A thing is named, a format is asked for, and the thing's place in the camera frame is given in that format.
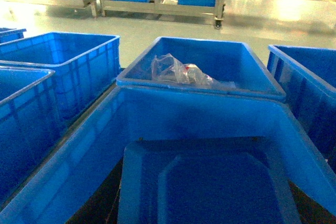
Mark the near blue bin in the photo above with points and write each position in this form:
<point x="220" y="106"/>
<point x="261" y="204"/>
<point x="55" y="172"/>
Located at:
<point x="187" y="158"/>

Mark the blue bin with plastic bag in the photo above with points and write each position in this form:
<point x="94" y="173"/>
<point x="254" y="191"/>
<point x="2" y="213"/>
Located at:
<point x="233" y="64"/>

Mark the blue bin left rear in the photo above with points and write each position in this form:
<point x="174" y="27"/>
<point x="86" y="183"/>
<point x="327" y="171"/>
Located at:
<point x="85" y="65"/>

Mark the blue bin left front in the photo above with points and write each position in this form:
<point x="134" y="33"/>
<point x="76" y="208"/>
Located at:
<point x="30" y="123"/>

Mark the blue bin right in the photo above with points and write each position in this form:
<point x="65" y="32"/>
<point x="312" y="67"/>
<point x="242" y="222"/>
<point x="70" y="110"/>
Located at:
<point x="307" y="75"/>

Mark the clear plastic bag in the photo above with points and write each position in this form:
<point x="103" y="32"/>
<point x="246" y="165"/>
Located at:
<point x="169" y="69"/>

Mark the steel cart with wheels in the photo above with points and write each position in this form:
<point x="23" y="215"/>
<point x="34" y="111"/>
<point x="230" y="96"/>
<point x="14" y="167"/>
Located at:
<point x="157" y="6"/>

